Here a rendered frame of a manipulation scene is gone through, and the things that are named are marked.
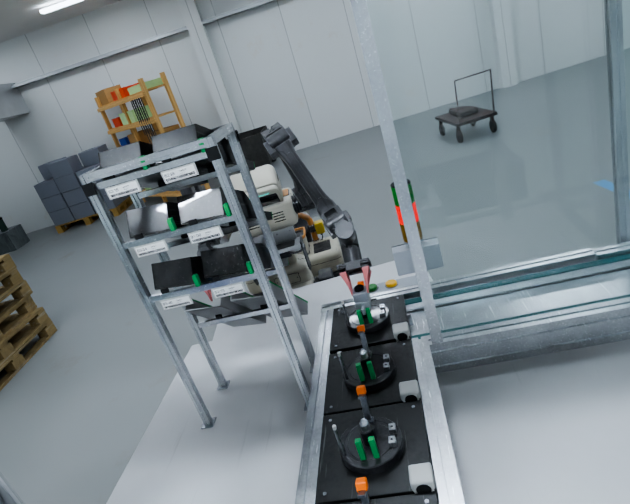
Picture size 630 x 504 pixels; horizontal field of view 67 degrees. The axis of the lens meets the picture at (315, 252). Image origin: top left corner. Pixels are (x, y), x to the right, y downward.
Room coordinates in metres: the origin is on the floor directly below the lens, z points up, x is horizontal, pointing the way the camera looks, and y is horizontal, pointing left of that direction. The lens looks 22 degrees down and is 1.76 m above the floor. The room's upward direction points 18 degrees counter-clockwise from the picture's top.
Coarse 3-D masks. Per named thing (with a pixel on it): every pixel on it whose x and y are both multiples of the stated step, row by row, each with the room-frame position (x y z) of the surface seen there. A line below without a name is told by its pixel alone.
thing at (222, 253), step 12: (204, 252) 1.21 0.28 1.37; (216, 252) 1.20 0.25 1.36; (228, 252) 1.18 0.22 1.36; (240, 252) 1.17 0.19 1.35; (264, 252) 1.26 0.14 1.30; (204, 264) 1.20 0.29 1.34; (216, 264) 1.19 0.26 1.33; (228, 264) 1.17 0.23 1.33; (240, 264) 1.16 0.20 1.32; (264, 264) 1.24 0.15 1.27; (288, 264) 1.38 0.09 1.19; (204, 276) 1.19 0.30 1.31
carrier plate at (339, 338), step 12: (372, 300) 1.38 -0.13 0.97; (384, 300) 1.36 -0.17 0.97; (396, 300) 1.33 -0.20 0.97; (336, 312) 1.38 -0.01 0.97; (348, 312) 1.36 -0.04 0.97; (396, 312) 1.27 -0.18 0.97; (336, 324) 1.31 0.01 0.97; (408, 324) 1.20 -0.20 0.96; (336, 336) 1.24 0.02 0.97; (348, 336) 1.22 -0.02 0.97; (372, 336) 1.18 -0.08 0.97; (384, 336) 1.16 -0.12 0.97; (336, 348) 1.18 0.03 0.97; (348, 348) 1.17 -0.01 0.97; (360, 348) 1.16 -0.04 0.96
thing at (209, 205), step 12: (204, 192) 1.19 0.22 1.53; (216, 192) 1.17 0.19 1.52; (240, 192) 1.25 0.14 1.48; (180, 204) 1.21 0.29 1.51; (192, 204) 1.19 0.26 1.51; (204, 204) 1.18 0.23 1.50; (216, 204) 1.16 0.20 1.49; (240, 204) 1.23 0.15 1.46; (180, 216) 1.20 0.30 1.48; (192, 216) 1.18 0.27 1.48; (204, 216) 1.17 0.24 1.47; (216, 216) 1.15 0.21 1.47; (252, 216) 1.27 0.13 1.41
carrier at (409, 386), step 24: (336, 360) 1.12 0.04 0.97; (360, 360) 1.01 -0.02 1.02; (384, 360) 1.02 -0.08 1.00; (408, 360) 1.02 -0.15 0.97; (336, 384) 1.02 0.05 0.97; (360, 384) 0.97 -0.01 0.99; (384, 384) 0.95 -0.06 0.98; (408, 384) 0.91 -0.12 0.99; (336, 408) 0.93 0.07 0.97; (360, 408) 0.91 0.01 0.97
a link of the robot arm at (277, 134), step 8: (272, 128) 1.74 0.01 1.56; (280, 128) 1.70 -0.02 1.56; (264, 136) 1.70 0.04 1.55; (272, 136) 1.67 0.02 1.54; (280, 136) 1.66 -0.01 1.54; (288, 136) 1.66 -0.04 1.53; (272, 144) 1.66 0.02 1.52; (288, 168) 1.81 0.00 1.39; (296, 184) 1.87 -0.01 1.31; (296, 192) 1.90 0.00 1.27; (304, 200) 1.90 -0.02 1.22
